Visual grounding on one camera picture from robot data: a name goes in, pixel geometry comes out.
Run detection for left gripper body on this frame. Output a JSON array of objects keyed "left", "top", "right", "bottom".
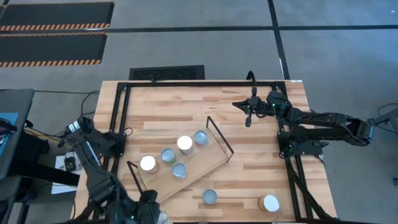
[{"left": 136, "top": 189, "right": 161, "bottom": 224}]

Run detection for wooden shelf black wire ends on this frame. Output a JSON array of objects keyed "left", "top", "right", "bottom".
[{"left": 126, "top": 116, "right": 234, "bottom": 203}]

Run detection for teal mandarin oranges can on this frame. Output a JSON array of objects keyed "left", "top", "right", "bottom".
[{"left": 202, "top": 189, "right": 218, "bottom": 205}]

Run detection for small black device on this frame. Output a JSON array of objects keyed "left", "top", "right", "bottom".
[{"left": 63, "top": 156, "right": 77, "bottom": 171}]

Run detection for white paper sheet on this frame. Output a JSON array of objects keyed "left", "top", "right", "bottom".
[{"left": 51, "top": 154, "right": 85, "bottom": 195}]

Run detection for grey metal stand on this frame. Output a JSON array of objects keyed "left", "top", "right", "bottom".
[{"left": 368, "top": 107, "right": 398, "bottom": 128}]

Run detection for white carrots can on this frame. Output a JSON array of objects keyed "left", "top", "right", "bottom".
[{"left": 172, "top": 162, "right": 188, "bottom": 180}]

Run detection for green dotted peas can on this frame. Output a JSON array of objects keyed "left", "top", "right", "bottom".
[{"left": 160, "top": 147, "right": 176, "bottom": 165}]

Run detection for black hazard-striped floor mat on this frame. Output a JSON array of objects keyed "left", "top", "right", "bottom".
[
  {"left": 0, "top": 32, "right": 108, "bottom": 68},
  {"left": 0, "top": 1, "right": 115, "bottom": 32}
]

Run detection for small silver-lidded can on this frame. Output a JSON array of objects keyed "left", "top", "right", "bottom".
[{"left": 193, "top": 130, "right": 208, "bottom": 147}]

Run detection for thin black cable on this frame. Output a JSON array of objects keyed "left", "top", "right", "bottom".
[{"left": 80, "top": 90, "right": 100, "bottom": 118}]

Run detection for orange corn can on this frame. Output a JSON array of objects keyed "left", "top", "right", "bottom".
[{"left": 257, "top": 194, "right": 280, "bottom": 213}]

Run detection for black metal table frame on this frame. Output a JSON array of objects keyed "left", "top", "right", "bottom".
[{"left": 90, "top": 80, "right": 336, "bottom": 224}]

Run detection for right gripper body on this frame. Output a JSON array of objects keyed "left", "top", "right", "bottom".
[{"left": 245, "top": 86, "right": 267, "bottom": 128}]

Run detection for grey desk top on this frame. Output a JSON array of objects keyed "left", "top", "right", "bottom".
[{"left": 0, "top": 88, "right": 35, "bottom": 180}]

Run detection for tall orange-red can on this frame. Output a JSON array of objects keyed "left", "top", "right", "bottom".
[{"left": 139, "top": 154, "right": 160, "bottom": 174}]

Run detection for tall peaches can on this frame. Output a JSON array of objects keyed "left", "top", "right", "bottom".
[{"left": 176, "top": 135, "right": 194, "bottom": 156}]

